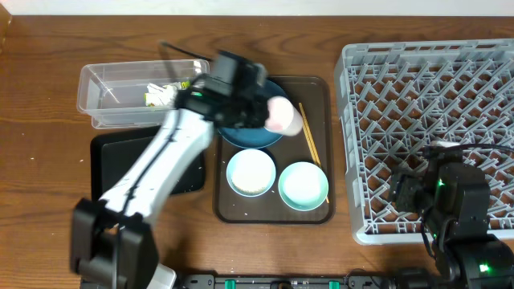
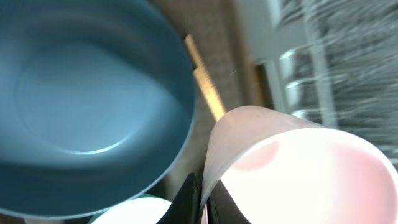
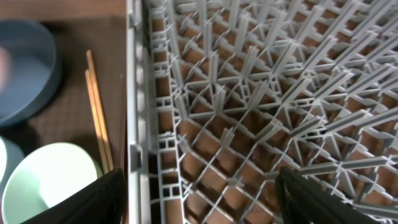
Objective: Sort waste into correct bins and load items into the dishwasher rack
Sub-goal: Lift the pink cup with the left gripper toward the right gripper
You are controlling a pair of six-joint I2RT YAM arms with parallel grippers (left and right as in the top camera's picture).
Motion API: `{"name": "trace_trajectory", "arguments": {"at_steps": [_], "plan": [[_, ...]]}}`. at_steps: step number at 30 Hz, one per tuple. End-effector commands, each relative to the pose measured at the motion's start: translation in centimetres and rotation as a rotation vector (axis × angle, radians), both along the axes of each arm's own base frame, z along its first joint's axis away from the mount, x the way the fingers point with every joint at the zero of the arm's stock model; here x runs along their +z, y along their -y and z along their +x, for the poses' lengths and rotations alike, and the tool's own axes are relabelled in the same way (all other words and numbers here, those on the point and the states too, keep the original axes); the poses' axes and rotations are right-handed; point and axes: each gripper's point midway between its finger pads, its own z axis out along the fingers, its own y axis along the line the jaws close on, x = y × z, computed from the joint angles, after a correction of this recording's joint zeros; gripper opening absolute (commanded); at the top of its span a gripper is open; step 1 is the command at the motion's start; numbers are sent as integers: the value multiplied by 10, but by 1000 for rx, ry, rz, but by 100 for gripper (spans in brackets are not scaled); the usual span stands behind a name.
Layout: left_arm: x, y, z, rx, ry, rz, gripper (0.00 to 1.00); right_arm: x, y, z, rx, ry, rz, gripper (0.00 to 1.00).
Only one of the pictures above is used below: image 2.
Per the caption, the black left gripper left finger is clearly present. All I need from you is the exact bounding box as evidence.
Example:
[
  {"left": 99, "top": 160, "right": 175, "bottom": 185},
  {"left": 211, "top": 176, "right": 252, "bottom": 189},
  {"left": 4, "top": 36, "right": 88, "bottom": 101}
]
[{"left": 157, "top": 173, "right": 201, "bottom": 224}]

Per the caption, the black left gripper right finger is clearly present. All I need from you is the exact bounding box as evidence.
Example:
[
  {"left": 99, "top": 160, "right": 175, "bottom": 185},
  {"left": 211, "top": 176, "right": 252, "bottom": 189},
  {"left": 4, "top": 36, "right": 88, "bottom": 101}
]
[{"left": 206, "top": 180, "right": 250, "bottom": 224}]

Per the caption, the pink plastic cup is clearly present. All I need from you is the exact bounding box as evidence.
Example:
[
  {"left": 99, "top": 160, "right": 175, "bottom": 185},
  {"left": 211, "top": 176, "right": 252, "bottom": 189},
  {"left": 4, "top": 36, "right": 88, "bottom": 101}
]
[{"left": 200, "top": 106, "right": 397, "bottom": 224}]

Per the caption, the grey dishwasher rack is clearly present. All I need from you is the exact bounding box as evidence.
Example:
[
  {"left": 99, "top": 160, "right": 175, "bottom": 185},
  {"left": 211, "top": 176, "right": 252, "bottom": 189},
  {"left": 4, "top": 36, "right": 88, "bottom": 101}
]
[{"left": 236, "top": 0, "right": 398, "bottom": 162}]

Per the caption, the light blue bowl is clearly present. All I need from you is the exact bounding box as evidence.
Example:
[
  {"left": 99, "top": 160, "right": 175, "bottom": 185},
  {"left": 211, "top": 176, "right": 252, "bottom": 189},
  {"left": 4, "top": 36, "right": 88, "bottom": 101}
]
[{"left": 88, "top": 194, "right": 171, "bottom": 224}]

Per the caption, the wooden chopstick lower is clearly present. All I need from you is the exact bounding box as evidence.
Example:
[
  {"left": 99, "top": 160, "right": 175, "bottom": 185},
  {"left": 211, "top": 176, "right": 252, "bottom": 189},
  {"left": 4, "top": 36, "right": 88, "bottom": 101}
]
[{"left": 193, "top": 67, "right": 226, "bottom": 122}]

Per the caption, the wooden chopstick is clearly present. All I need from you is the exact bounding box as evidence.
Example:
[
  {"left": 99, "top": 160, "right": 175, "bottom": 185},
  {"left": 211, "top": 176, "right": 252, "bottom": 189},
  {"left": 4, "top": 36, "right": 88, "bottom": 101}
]
[
  {"left": 193, "top": 67, "right": 226, "bottom": 122},
  {"left": 184, "top": 34, "right": 205, "bottom": 68}
]

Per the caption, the dark blue plate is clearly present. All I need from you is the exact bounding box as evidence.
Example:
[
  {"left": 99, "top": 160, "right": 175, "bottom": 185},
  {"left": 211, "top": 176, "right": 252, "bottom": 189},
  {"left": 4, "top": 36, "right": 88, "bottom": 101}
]
[{"left": 1, "top": 0, "right": 195, "bottom": 219}]

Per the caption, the wooden chopstick upper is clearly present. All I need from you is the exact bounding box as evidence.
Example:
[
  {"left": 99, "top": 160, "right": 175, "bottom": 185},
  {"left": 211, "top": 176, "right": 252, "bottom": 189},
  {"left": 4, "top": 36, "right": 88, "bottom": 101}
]
[{"left": 184, "top": 34, "right": 205, "bottom": 68}]

